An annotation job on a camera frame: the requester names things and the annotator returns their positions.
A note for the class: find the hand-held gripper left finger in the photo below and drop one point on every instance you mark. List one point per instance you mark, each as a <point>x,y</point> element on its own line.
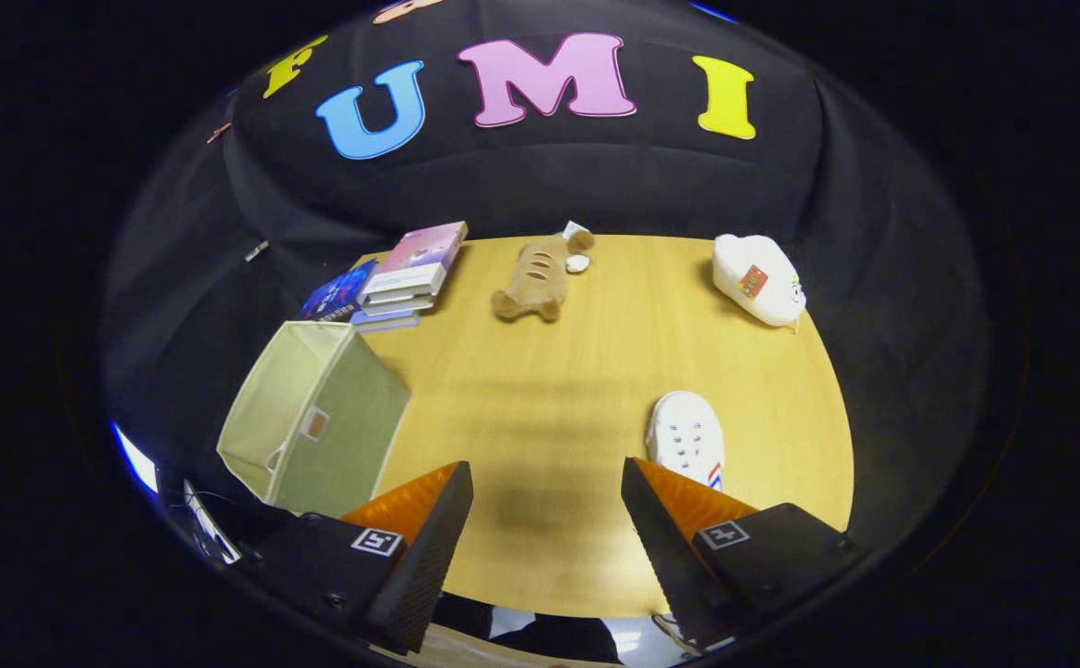
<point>424,575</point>

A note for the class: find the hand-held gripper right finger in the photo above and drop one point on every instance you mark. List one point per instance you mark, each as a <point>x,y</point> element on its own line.
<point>670,566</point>

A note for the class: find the white striped canvas shoe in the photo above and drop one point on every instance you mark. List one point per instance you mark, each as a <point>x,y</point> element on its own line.
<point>684,436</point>

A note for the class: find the green fabric storage box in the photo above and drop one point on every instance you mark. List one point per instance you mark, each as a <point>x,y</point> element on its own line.
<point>336,417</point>

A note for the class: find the lavender blue book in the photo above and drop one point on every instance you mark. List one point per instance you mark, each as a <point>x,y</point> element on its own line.
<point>387,323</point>

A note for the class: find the grey book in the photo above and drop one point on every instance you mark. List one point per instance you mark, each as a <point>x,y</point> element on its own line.
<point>396,304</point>

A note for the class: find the dark blue book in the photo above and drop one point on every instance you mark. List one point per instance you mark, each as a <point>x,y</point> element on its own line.
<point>340,292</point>

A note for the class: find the white plush toy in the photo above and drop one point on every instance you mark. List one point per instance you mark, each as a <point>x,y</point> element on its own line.
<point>735,260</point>

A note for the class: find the brown plush toy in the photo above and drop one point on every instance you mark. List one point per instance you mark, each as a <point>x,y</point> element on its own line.
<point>535,278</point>

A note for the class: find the pink cover book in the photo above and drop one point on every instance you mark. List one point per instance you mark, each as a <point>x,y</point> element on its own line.
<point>424,246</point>

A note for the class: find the silver clip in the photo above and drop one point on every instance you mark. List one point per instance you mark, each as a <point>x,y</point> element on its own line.
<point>257,250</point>

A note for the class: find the copper clip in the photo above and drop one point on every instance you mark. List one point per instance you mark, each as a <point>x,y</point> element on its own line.
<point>218,133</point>

